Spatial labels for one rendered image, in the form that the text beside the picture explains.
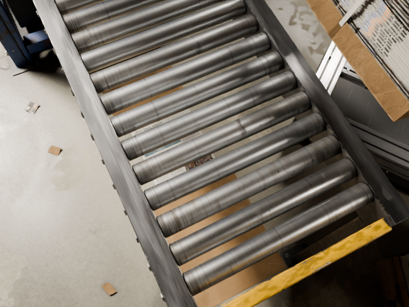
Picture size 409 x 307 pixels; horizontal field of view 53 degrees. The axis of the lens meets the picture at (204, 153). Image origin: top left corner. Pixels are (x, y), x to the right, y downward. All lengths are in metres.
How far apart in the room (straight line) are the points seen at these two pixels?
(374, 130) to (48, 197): 1.32
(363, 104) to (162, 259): 1.19
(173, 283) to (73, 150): 1.11
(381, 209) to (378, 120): 0.85
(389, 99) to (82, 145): 1.37
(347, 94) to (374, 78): 1.04
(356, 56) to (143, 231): 0.52
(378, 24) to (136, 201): 0.57
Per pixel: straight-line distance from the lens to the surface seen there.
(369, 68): 0.76
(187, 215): 0.88
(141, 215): 0.88
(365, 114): 1.79
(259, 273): 1.68
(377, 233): 0.93
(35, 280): 1.75
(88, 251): 1.71
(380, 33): 0.75
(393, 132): 1.80
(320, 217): 0.92
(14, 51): 2.04
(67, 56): 1.08
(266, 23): 1.13
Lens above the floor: 1.65
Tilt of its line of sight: 67 degrees down
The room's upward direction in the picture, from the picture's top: 7 degrees clockwise
